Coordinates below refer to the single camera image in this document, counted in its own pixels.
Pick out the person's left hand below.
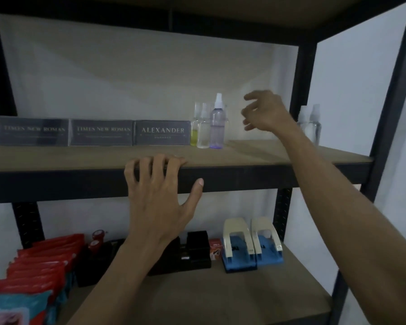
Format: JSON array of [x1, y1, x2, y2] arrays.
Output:
[[123, 154, 204, 254]]

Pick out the person's right hand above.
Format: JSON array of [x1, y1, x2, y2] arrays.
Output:
[[241, 90, 300, 134]]

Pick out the person's left forearm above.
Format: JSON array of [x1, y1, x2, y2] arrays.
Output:
[[66, 233, 180, 325]]

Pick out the person's right forearm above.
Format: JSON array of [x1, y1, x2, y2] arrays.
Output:
[[274, 126, 406, 325]]

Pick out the grey box with white lettering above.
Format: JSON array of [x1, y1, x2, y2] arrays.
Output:
[[133, 120, 192, 146]]

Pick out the purple spray bottle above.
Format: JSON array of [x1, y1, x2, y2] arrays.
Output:
[[209, 93, 228, 150]]

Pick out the brown wooden shelf board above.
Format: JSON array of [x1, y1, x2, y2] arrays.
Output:
[[0, 0, 406, 31], [0, 139, 374, 174], [56, 243, 333, 325]]

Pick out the spray bottle with yellow liquid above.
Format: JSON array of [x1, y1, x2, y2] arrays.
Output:
[[190, 102, 202, 147]]

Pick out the black metal shelving rack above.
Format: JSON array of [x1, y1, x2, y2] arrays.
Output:
[[0, 0, 406, 325]]

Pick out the clear spray bottle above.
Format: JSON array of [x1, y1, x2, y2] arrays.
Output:
[[196, 103, 212, 149], [297, 105, 312, 135], [308, 104, 322, 146]]

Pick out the grey box with gold lettering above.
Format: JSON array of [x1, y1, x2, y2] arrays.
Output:
[[69, 118, 134, 147], [0, 116, 70, 147]]

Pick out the small red and white box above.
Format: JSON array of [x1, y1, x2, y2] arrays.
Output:
[[208, 238, 223, 262]]

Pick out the cream and blue hole punch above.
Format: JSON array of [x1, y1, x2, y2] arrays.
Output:
[[251, 216, 285, 267], [222, 218, 258, 274]]

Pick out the red stamp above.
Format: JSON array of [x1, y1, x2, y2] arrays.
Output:
[[89, 230, 108, 256]]

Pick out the stack of red packets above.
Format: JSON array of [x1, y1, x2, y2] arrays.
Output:
[[0, 233, 86, 303]]

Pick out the teal and pink packet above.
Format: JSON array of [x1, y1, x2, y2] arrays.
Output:
[[0, 290, 54, 325]]

